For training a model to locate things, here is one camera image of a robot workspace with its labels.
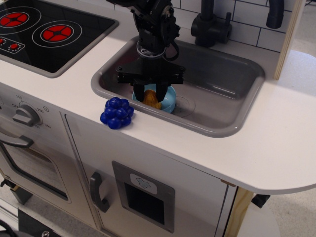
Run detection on white cabinet door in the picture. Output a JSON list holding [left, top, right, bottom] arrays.
[[65, 115, 228, 237]]

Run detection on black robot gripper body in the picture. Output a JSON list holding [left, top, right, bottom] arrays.
[[116, 41, 185, 85]]

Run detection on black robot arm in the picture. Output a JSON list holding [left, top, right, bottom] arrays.
[[111, 0, 185, 102]]

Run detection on wooden side post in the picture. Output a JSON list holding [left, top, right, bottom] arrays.
[[273, 0, 305, 80]]

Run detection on grey oven knob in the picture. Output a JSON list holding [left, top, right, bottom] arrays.
[[12, 104, 40, 127]]

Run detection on grey toy sink basin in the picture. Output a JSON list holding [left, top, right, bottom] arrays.
[[91, 38, 265, 137]]

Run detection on black toy stovetop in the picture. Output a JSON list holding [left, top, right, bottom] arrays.
[[0, 0, 119, 78]]

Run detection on dark grey toy faucet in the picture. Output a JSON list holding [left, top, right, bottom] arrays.
[[191, 0, 284, 47]]

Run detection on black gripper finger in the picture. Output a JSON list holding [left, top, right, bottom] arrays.
[[156, 83, 168, 102], [133, 83, 145, 102]]

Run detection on grey oven door handle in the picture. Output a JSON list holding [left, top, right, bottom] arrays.
[[0, 132, 34, 148]]

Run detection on light blue bowl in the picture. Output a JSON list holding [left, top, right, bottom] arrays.
[[132, 84, 176, 113]]

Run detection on white oven door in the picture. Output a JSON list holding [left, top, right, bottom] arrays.
[[0, 118, 96, 228]]

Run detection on yellow toy corn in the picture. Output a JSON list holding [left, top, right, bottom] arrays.
[[142, 89, 162, 110]]

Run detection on grey ice dispenser panel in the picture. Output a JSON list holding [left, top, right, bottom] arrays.
[[112, 161, 175, 233]]

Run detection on blue toy grapes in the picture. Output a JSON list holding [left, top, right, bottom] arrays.
[[100, 97, 134, 130]]

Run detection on grey cabinet door handle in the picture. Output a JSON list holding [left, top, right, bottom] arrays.
[[89, 172, 110, 213]]

